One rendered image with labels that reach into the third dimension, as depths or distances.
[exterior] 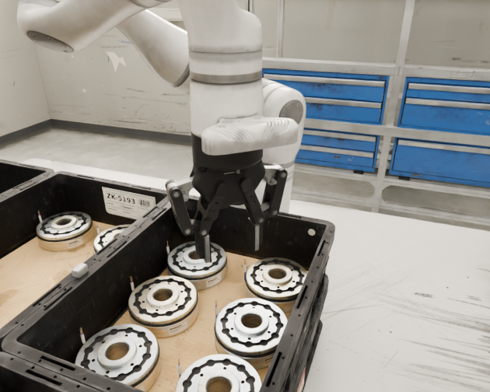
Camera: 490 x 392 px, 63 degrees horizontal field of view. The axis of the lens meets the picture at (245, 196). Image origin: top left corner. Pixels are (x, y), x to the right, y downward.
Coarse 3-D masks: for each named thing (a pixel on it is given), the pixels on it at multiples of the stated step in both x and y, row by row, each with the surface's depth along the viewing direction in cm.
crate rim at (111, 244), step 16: (48, 176) 83; (64, 176) 84; (80, 176) 83; (16, 192) 76; (160, 192) 76; (112, 240) 61; (96, 256) 57; (32, 304) 48; (16, 320) 46; (0, 336) 44
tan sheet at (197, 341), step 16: (240, 256) 74; (240, 272) 70; (224, 288) 66; (240, 288) 66; (208, 304) 63; (224, 304) 63; (128, 320) 60; (208, 320) 60; (176, 336) 57; (192, 336) 57; (208, 336) 57; (160, 352) 54; (176, 352) 54; (192, 352) 54; (208, 352) 54; (176, 368) 52; (160, 384) 50; (176, 384) 50
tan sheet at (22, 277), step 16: (96, 224) 85; (32, 240) 79; (16, 256) 74; (32, 256) 74; (48, 256) 74; (64, 256) 74; (80, 256) 74; (0, 272) 70; (16, 272) 70; (32, 272) 70; (48, 272) 70; (64, 272) 70; (0, 288) 66; (16, 288) 66; (32, 288) 66; (48, 288) 66; (0, 304) 63; (16, 304) 63; (0, 320) 60
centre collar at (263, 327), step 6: (240, 312) 56; (246, 312) 56; (252, 312) 56; (258, 312) 56; (240, 318) 55; (264, 318) 55; (234, 324) 55; (240, 324) 54; (264, 324) 54; (240, 330) 53; (246, 330) 53; (252, 330) 53; (258, 330) 53; (264, 330) 53
